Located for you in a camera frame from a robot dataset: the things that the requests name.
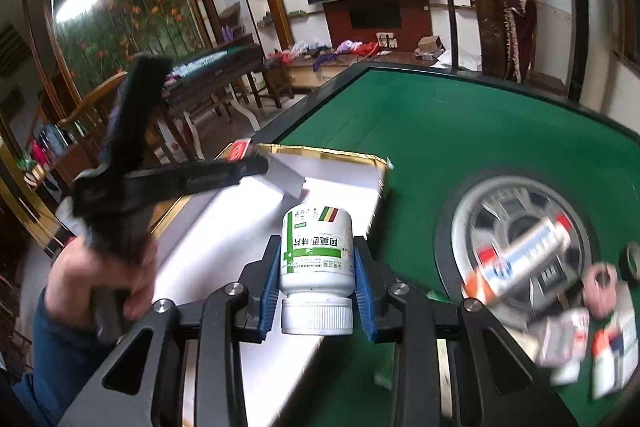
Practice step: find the white bottle green label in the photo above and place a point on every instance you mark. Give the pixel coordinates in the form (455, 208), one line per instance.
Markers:
(317, 271)

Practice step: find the wooden armchair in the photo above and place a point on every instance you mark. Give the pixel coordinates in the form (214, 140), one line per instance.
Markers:
(89, 121)

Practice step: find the white dropper bottle orange cap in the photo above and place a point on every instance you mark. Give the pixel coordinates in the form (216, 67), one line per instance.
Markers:
(606, 345)

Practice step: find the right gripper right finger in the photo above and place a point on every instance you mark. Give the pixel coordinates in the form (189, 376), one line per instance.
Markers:
(454, 363)

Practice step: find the white bottle red label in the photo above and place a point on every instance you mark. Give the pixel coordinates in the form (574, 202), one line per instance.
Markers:
(566, 374)

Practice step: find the pink fluffy heart keychain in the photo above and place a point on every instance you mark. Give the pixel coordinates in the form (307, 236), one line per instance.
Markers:
(599, 290)

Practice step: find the red wooden tv cabinet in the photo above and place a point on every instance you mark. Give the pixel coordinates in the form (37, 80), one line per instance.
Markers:
(362, 20)

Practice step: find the white blue carton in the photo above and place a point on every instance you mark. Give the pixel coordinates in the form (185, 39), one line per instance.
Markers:
(624, 337)

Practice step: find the black tape roll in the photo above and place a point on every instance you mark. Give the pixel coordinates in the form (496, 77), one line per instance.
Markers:
(632, 261)

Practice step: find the gold-rimmed white storage box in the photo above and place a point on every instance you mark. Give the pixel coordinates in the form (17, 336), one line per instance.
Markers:
(211, 238)

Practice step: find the blue sleeved left forearm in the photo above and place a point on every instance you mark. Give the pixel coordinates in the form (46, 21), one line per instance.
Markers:
(65, 359)

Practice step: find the round silver table centre panel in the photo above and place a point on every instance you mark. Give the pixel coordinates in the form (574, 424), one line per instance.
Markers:
(486, 216)

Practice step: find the small silver plaster box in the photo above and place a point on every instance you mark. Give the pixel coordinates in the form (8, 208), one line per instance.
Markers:
(562, 339)

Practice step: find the person's left hand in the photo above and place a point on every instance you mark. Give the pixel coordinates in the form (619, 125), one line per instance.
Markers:
(79, 271)

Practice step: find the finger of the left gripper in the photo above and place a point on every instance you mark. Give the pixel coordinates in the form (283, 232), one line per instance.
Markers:
(144, 188)

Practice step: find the wooden chair with red cloth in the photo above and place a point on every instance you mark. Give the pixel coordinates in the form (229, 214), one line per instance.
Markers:
(507, 31)

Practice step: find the long white blue orange box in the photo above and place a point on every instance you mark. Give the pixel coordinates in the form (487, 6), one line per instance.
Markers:
(499, 272)

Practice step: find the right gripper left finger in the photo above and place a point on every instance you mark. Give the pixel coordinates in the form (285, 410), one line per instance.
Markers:
(141, 382)

